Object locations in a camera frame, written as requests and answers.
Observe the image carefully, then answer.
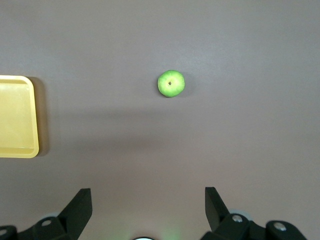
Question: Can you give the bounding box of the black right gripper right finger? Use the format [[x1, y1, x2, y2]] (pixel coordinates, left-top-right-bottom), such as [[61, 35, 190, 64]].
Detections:
[[201, 186, 310, 240]]

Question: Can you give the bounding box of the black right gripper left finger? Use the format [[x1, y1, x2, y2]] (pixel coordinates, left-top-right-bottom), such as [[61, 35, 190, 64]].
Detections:
[[0, 188, 94, 240]]

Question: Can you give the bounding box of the green apple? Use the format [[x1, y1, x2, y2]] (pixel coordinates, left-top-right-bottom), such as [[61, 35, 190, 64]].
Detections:
[[157, 69, 186, 98]]

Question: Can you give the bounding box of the yellow plastic tray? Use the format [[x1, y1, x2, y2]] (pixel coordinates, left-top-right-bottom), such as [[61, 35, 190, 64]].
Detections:
[[0, 75, 40, 159]]

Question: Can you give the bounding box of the brown table mat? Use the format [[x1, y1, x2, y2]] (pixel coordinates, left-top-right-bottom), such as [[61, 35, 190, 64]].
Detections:
[[0, 0, 320, 240]]

